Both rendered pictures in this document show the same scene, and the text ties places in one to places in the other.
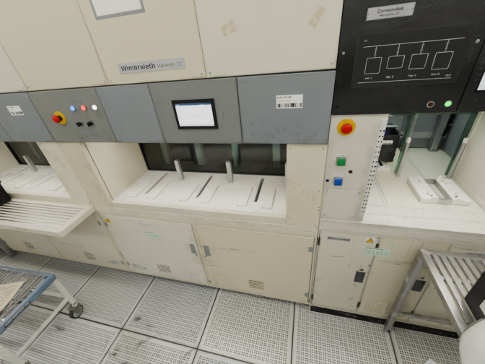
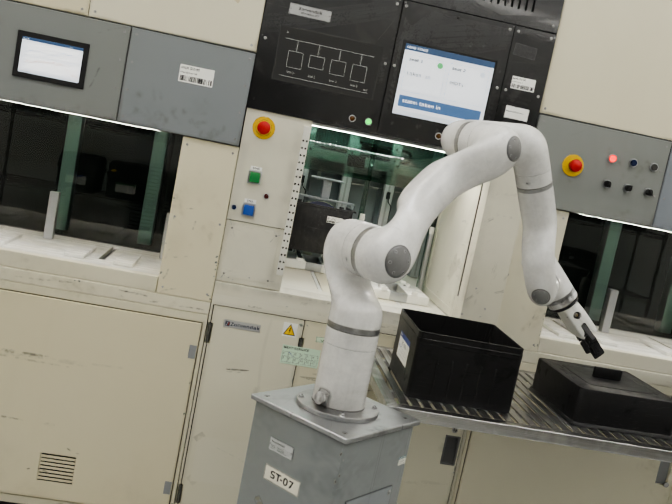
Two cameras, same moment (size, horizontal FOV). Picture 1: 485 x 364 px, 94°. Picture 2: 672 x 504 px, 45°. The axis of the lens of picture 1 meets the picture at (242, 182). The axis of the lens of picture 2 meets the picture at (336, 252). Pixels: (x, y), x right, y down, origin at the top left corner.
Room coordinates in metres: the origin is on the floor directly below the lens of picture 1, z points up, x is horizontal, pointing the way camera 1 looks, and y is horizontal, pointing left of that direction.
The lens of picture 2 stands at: (-1.48, 0.34, 1.33)
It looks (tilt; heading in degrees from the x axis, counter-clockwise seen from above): 7 degrees down; 335
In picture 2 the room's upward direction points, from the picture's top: 11 degrees clockwise
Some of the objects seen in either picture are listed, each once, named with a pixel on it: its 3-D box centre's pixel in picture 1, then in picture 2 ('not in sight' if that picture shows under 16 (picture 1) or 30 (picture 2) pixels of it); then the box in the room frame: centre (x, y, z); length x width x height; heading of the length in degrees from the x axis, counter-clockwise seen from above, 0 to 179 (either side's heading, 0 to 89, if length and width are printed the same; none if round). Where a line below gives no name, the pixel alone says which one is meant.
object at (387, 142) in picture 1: (374, 138); (320, 219); (1.34, -0.88, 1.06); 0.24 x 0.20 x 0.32; 72
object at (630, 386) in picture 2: not in sight; (602, 391); (0.15, -1.30, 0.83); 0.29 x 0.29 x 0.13; 75
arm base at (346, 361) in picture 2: not in sight; (345, 368); (0.09, -0.47, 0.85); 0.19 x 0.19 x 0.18
